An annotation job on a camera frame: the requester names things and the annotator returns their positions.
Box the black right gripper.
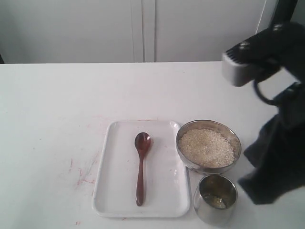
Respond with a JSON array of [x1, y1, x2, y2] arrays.
[[238, 22, 305, 83]]

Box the brown wooden spoon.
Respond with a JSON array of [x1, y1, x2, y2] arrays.
[[134, 132, 152, 206]]

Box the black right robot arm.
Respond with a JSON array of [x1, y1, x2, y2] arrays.
[[238, 22, 305, 205]]

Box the steel bowl of rice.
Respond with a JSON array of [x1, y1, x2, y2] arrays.
[[176, 120, 242, 174]]

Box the small steel cup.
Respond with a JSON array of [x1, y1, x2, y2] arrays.
[[193, 174, 238, 227]]

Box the white rectangular plastic tray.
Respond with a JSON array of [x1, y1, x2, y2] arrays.
[[92, 120, 191, 218]]

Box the white cabinet doors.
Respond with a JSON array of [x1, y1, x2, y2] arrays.
[[0, 0, 265, 63]]

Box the black vertical post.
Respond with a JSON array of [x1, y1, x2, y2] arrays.
[[269, 0, 298, 27]]

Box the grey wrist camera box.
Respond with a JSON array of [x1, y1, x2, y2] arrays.
[[221, 44, 284, 87]]

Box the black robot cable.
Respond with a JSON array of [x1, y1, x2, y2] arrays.
[[252, 80, 279, 105]]

